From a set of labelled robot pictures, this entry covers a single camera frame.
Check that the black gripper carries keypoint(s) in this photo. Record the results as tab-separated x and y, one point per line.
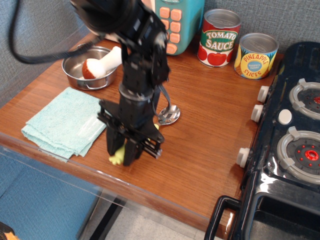
130	122

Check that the spoon with yellow-green handle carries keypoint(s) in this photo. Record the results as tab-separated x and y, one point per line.
167	116

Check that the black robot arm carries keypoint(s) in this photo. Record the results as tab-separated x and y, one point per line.
143	41

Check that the light teal cloth napkin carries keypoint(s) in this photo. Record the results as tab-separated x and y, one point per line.
67	126

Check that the plush mushroom toy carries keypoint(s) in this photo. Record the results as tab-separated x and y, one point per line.
97	68

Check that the small steel pot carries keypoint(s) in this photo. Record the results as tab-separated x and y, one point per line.
72	67

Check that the teal toy microwave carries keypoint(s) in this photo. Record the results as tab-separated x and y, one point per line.
182	19

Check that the orange object bottom left corner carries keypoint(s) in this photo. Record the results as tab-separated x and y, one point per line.
7	233

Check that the tomato sauce can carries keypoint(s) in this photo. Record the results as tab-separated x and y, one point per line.
219	33

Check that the pineapple slices can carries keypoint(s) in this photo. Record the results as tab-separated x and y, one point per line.
255	55

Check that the black toy stove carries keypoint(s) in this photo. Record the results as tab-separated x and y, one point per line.
280	188

